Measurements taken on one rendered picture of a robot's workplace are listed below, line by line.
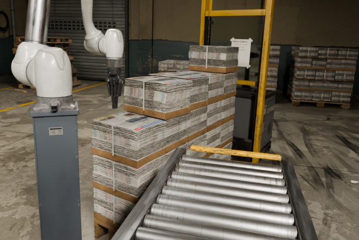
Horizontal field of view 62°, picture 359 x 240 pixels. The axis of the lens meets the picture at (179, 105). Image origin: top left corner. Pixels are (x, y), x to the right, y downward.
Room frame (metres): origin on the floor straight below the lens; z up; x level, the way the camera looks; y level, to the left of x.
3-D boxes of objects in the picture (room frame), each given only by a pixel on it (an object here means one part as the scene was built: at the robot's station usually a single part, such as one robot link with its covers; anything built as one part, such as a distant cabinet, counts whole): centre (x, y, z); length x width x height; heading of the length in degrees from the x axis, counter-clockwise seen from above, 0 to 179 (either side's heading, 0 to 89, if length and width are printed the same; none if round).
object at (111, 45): (1.71, 0.39, 1.30); 0.13 x 0.11 x 0.16; 52
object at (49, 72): (1.38, 0.60, 1.17); 0.18 x 0.16 x 0.22; 52
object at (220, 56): (2.79, -0.30, 0.65); 0.39 x 0.30 x 1.29; 58
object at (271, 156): (1.35, -0.27, 0.81); 0.43 x 0.03 x 0.02; 77
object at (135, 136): (2.18, 0.08, 0.42); 1.17 x 0.39 x 0.83; 148
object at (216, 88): (2.54, -0.15, 0.95); 0.38 x 0.29 x 0.23; 57
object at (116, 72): (1.70, 0.38, 1.12); 0.08 x 0.07 x 0.09; 58
